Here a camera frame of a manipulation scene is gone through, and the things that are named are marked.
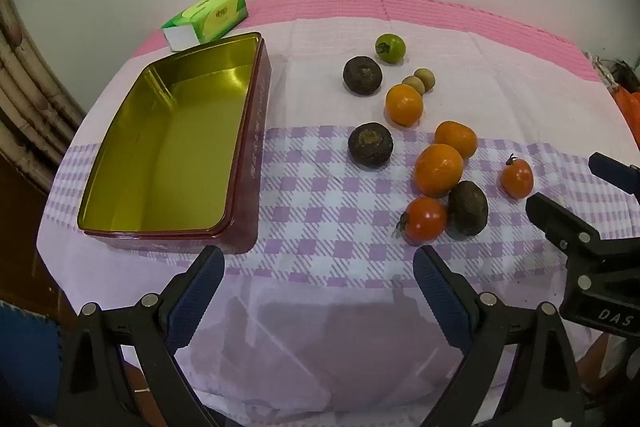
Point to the green round fruit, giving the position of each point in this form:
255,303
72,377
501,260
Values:
391,48

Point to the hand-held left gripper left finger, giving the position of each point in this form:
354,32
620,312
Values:
197,302

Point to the blue foam mat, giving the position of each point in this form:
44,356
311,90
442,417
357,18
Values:
25,347

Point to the green tissue box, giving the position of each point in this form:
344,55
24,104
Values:
215,14

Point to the gold and red tin box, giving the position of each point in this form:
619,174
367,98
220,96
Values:
170,132

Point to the dark brown oval fruit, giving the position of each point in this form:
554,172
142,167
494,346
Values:
468,208

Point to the dark brown round fruit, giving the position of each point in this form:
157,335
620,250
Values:
370,144
362,74

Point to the large orange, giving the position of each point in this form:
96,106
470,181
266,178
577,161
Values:
438,170

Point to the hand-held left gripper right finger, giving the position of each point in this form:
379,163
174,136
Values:
440,297

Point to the red tomato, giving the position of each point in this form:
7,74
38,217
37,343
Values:
517,178
425,219

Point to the orange and beige clutter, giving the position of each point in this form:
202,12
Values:
627,99

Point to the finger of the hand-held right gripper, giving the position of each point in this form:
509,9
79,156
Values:
612,169
555,217

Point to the pink and purple checked tablecloth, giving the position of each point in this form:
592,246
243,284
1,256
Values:
310,72

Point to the beige patterned curtain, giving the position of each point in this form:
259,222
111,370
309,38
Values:
30,72

